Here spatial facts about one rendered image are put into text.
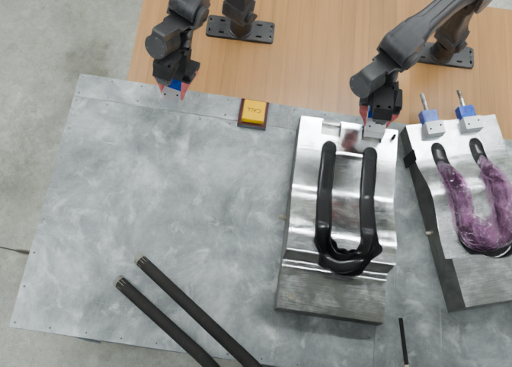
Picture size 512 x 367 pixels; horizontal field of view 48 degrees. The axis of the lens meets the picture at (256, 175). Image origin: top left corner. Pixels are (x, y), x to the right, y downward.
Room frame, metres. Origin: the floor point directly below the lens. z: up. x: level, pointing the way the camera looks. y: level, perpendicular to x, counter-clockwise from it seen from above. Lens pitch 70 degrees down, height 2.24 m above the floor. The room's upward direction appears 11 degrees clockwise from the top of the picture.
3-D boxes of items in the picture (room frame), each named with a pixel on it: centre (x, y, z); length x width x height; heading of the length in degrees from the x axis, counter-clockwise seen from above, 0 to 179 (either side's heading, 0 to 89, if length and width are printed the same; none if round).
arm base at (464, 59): (1.02, -0.47, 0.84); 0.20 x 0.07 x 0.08; 95
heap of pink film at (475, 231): (0.55, -0.57, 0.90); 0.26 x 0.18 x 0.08; 20
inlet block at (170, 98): (0.69, 0.24, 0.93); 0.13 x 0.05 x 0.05; 172
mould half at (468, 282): (0.55, -0.58, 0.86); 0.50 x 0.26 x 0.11; 20
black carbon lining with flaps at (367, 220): (0.46, -0.24, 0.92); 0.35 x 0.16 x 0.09; 3
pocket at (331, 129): (0.67, -0.17, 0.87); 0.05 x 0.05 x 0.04; 3
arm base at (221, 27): (0.98, 0.13, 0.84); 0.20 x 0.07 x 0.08; 95
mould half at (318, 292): (0.45, -0.23, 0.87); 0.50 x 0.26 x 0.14; 3
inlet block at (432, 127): (0.78, -0.43, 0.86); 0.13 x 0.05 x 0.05; 20
